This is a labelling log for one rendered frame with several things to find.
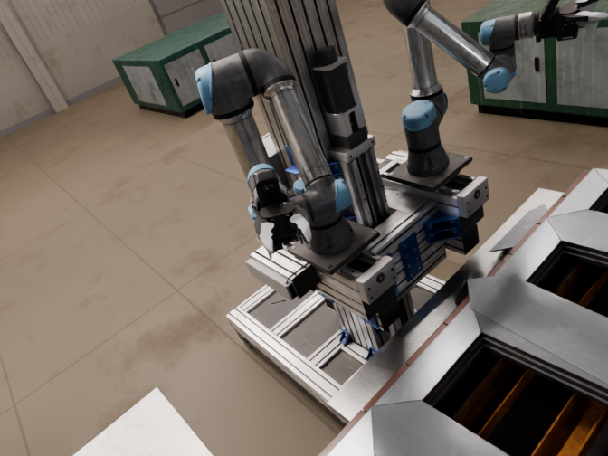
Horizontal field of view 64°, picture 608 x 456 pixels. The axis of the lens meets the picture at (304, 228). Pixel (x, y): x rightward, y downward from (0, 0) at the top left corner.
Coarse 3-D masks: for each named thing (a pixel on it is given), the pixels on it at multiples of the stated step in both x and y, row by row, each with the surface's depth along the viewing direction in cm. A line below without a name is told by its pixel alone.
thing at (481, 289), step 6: (498, 276) 146; (504, 276) 146; (480, 282) 146; (486, 282) 146; (492, 282) 145; (498, 282) 144; (474, 288) 145; (480, 288) 145; (486, 288) 144; (492, 288) 143; (474, 294) 143; (480, 294) 143; (486, 294) 142; (474, 300) 141; (480, 300) 141; (474, 306) 140
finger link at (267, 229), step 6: (264, 228) 92; (270, 228) 91; (264, 234) 90; (270, 234) 90; (264, 240) 89; (270, 240) 88; (264, 246) 89; (270, 246) 87; (270, 252) 91; (270, 258) 92
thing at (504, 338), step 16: (592, 208) 160; (560, 256) 150; (576, 256) 148; (592, 256) 145; (544, 272) 147; (480, 320) 135; (480, 336) 132; (496, 336) 129; (512, 336) 128; (464, 352) 128; (480, 352) 131; (496, 352) 130; (512, 352) 126; (528, 352) 122; (544, 352) 121; (464, 368) 128; (528, 368) 123; (544, 368) 120; (560, 368) 117; (576, 368) 115; (448, 384) 126; (560, 384) 118; (576, 384) 114; (592, 384) 111; (432, 400) 122; (592, 400) 112
